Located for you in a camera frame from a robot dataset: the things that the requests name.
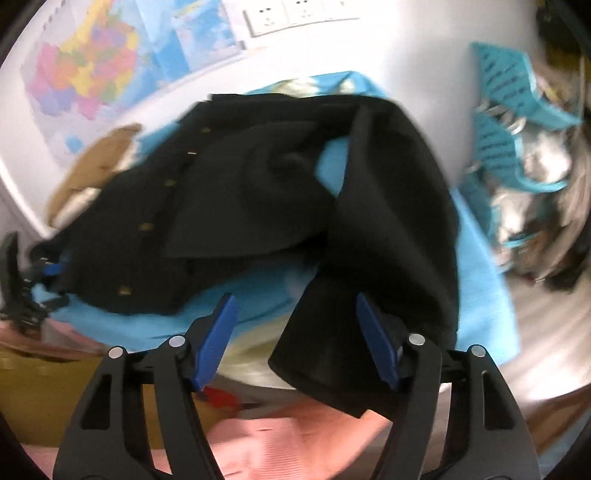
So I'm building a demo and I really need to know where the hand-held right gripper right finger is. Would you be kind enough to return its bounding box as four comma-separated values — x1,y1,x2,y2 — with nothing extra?
355,293,541,480

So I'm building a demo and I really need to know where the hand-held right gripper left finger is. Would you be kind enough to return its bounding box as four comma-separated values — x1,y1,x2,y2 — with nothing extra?
53,292,240,480

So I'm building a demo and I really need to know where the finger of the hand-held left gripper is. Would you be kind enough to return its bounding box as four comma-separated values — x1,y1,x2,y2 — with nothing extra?
32,294,71,318
28,258,70,288

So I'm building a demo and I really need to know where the black coat with gold buttons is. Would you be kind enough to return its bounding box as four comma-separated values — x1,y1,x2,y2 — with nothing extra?
30,93,461,418

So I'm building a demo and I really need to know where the small red object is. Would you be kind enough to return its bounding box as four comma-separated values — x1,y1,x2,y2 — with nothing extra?
203,387,243,411

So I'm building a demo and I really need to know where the yellow cloth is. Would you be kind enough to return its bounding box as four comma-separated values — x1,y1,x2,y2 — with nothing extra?
0,348,227,450

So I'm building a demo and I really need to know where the tan cloth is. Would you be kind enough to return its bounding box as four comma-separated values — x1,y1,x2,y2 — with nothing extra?
46,124,145,228

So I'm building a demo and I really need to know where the blue blanket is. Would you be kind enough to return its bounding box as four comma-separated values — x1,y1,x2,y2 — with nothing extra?
32,71,519,365

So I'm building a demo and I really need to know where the pink ribbed cloth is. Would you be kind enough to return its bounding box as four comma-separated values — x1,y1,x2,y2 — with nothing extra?
0,320,398,480

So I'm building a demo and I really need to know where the blue slotted plastic rack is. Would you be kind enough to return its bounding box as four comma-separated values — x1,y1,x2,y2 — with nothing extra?
459,113,570,197
470,41,583,133

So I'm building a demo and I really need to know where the colourful wall map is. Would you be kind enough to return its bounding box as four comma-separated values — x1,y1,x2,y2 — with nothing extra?
18,0,185,167

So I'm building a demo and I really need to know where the blue wall map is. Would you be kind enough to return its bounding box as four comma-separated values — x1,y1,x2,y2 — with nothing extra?
139,0,247,77

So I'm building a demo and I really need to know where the white wall socket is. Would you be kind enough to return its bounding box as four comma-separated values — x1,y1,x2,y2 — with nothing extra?
244,6,289,38
283,0,326,26
321,0,360,21

